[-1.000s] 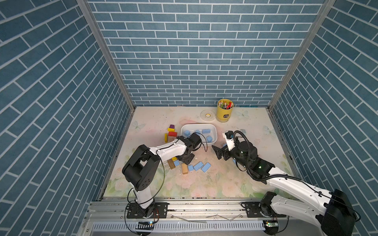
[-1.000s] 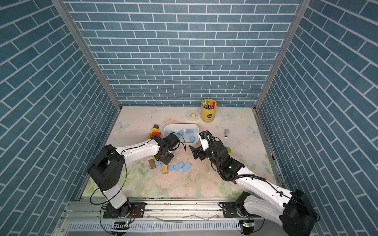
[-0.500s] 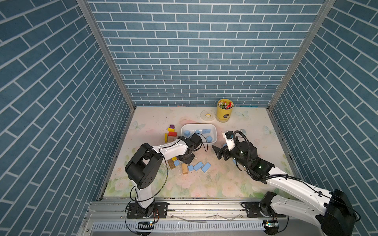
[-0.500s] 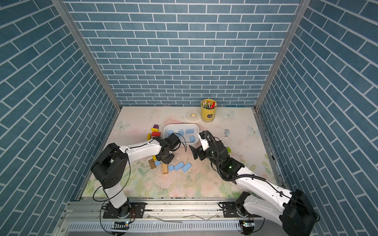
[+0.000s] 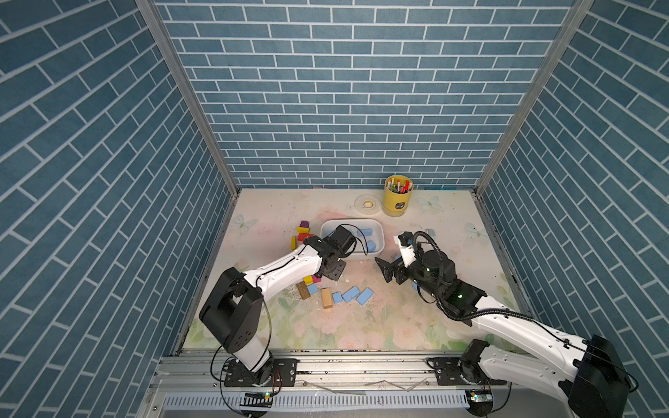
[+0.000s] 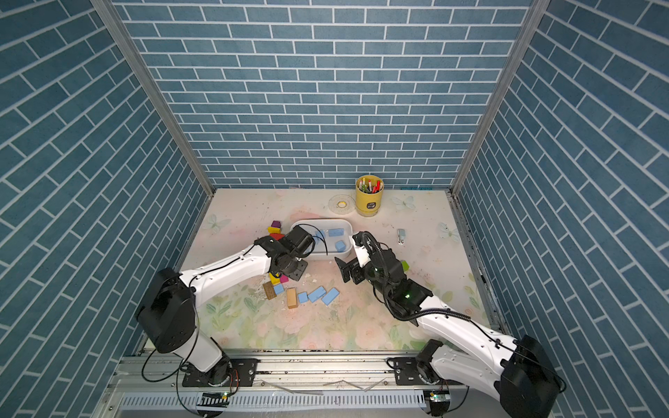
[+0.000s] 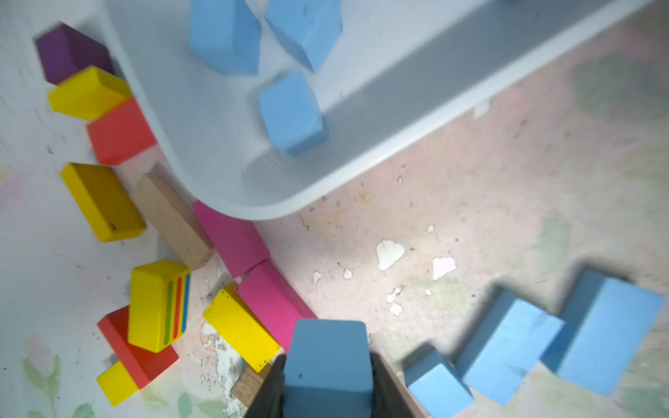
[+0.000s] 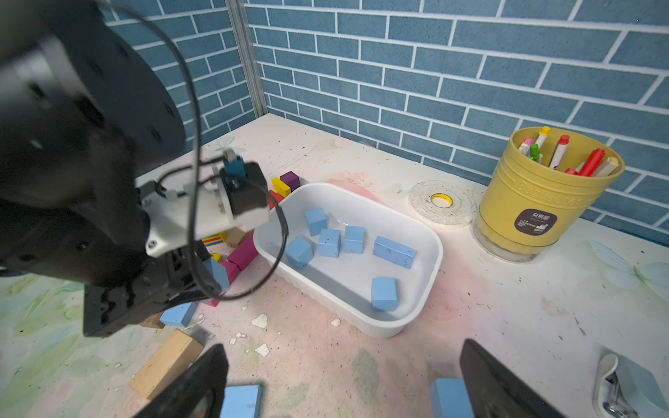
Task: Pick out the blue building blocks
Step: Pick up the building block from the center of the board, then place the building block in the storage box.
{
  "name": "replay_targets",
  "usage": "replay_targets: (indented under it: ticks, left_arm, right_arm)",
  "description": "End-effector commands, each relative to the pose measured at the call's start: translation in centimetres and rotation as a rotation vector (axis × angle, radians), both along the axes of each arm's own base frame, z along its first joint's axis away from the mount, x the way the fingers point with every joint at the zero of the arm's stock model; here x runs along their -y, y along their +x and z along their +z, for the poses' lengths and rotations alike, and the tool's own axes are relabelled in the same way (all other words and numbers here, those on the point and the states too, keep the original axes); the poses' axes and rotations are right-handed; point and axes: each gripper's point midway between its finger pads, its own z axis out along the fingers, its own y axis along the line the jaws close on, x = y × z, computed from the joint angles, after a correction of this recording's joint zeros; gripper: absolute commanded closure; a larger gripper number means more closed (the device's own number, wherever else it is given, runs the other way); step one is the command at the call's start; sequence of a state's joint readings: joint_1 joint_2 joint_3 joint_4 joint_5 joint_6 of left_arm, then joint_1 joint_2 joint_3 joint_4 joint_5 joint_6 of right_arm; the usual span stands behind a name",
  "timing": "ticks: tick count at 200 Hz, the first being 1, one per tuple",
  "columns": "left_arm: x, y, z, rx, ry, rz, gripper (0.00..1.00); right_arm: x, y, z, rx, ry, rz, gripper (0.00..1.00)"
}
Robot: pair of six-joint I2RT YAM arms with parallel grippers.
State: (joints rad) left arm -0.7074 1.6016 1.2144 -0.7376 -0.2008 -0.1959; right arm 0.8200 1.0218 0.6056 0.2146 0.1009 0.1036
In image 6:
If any white rectangular dish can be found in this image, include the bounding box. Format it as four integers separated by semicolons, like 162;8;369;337
293;219;353;261

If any blue long block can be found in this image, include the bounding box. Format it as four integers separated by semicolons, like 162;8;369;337
308;286;327;303
322;287;340;306

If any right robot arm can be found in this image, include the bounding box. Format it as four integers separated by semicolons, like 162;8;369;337
336;247;566;417

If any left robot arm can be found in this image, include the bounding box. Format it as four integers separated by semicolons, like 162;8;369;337
135;226;315;387

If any yellow block lower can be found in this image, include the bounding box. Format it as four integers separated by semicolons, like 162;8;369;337
268;273;280;286

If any brown wood block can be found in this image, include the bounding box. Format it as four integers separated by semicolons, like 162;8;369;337
262;281;277;301

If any natural wood block lower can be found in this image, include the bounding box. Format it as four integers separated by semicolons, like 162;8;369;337
286;287;299;309

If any yellow pen cup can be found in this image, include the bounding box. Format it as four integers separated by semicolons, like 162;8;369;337
355;174;384;217

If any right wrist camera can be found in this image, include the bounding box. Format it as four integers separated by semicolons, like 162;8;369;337
351;231;374;268

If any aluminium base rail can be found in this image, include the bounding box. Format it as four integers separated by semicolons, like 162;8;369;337
91;348;555;418

